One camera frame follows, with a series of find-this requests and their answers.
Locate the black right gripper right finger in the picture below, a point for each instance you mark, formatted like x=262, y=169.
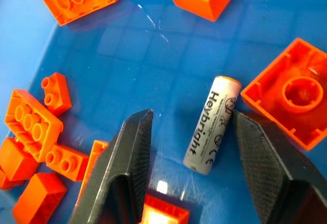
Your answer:
x=265, y=157

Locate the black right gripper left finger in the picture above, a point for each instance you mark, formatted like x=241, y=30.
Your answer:
x=127, y=157

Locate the blue plastic bin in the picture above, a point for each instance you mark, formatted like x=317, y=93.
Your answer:
x=163, y=63

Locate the small orange two-stud brick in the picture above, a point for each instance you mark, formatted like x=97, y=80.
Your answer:
x=56, y=94
x=66, y=161

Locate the white Heybright battery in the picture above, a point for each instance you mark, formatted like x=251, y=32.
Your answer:
x=211, y=125

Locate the large orange square brick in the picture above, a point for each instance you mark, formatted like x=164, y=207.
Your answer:
x=288, y=94

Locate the orange plain brick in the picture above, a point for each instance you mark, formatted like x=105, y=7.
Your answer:
x=38, y=199
x=16, y=159

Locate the orange long hollow brick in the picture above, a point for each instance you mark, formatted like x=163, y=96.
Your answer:
x=32, y=124
x=78, y=0

